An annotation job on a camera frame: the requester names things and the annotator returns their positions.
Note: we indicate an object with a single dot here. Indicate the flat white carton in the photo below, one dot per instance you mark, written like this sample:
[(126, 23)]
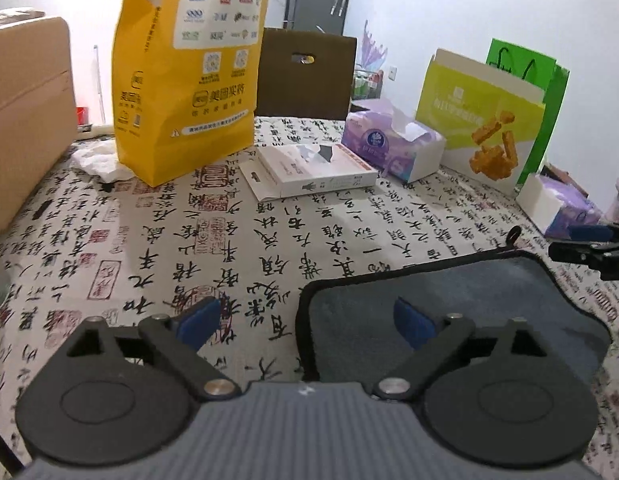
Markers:
[(299, 175)]

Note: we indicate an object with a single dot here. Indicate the brown chair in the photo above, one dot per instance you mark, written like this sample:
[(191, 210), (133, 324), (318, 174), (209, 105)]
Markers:
[(304, 85)]

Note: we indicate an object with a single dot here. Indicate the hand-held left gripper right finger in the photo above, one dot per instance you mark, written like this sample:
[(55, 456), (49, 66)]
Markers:
[(413, 324)]

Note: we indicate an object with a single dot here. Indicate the white and purple tissue pack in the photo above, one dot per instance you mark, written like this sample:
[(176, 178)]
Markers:
[(554, 202)]

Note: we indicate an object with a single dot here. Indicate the yellow paper bag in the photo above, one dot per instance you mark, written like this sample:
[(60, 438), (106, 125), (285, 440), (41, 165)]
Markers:
[(189, 110)]

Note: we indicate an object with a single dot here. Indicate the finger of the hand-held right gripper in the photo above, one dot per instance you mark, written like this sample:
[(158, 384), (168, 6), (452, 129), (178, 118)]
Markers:
[(587, 233), (569, 251)]

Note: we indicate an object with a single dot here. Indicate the red container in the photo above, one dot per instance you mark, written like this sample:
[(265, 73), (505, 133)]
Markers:
[(81, 116)]

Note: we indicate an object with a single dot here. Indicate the grey towel with black edge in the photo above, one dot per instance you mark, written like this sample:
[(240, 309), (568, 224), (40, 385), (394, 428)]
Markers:
[(489, 290)]

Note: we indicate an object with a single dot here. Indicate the crumpled white tissue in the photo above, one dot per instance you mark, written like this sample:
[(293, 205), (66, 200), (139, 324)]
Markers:
[(102, 160)]

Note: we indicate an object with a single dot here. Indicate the brown cardboard box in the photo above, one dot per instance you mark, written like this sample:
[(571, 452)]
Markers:
[(24, 110)]

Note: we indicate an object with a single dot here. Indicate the calligraphy printed tablecloth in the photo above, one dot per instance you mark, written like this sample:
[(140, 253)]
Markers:
[(139, 220)]

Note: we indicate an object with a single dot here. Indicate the green paper bag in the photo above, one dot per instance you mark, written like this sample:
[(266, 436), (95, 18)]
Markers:
[(552, 120)]

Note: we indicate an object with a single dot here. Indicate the white pole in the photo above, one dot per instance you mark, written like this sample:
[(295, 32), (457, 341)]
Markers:
[(98, 85)]

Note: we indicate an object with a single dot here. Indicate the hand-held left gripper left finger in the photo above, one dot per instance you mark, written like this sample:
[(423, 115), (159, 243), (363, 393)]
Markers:
[(197, 322)]

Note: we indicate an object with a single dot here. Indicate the yellow-green snack paper bag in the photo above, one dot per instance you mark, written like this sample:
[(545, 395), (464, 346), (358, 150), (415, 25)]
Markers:
[(464, 115)]

